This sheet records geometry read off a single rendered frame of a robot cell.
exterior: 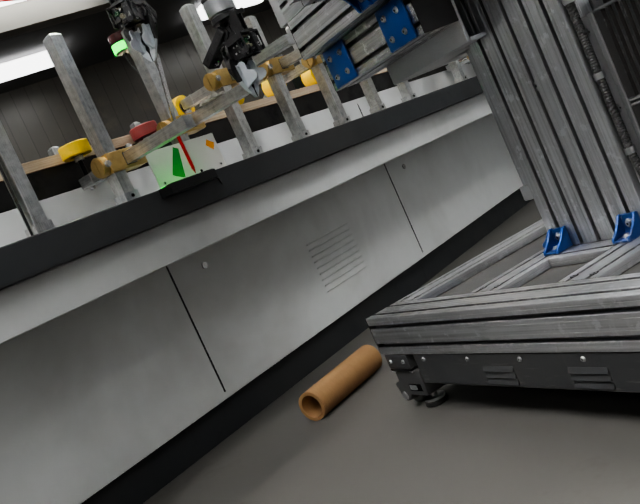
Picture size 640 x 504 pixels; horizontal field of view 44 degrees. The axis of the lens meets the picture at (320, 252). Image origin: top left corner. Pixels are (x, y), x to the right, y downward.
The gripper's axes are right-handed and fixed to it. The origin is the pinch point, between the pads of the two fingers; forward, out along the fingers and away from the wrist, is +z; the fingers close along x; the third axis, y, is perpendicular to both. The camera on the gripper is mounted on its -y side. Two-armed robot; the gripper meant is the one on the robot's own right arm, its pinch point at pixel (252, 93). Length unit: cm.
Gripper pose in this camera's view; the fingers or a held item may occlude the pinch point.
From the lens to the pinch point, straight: 201.7
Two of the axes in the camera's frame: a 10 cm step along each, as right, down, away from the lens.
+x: 5.4, -3.2, 7.8
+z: 4.2, 9.0, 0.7
